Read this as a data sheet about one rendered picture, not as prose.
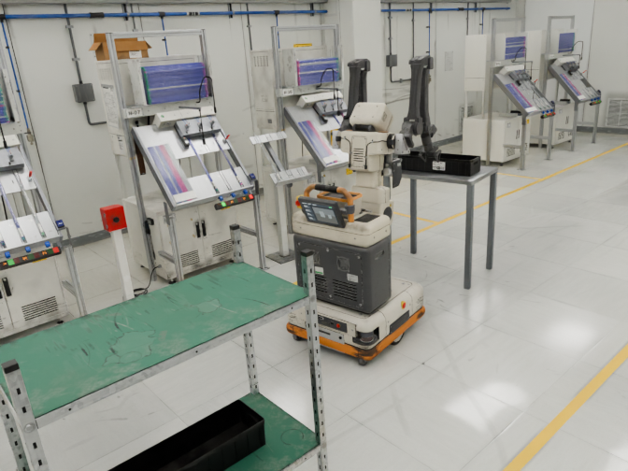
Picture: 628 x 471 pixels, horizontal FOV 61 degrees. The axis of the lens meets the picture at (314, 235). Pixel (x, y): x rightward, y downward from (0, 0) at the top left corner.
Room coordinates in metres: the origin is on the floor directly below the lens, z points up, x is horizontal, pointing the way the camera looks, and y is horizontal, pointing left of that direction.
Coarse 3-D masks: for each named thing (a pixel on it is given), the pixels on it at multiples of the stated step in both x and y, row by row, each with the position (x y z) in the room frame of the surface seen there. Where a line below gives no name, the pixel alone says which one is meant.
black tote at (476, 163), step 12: (408, 156) 3.86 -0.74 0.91; (432, 156) 3.92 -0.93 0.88; (444, 156) 3.86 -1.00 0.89; (456, 156) 3.80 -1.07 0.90; (468, 156) 3.74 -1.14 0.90; (408, 168) 3.86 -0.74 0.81; (420, 168) 3.80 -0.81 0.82; (432, 168) 3.74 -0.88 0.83; (444, 168) 3.68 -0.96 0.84; (456, 168) 3.62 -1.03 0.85; (468, 168) 3.56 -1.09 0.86
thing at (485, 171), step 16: (384, 176) 3.87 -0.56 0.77; (416, 176) 3.70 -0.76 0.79; (432, 176) 3.64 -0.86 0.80; (448, 176) 3.61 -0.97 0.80; (464, 176) 3.58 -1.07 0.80; (480, 176) 3.55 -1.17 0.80; (496, 176) 3.76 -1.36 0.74; (416, 192) 4.19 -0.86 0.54; (416, 208) 4.19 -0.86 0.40; (416, 224) 4.19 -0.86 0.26; (416, 240) 4.19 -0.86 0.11; (464, 256) 3.45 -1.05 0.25; (464, 272) 3.45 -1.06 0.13; (464, 288) 3.44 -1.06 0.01
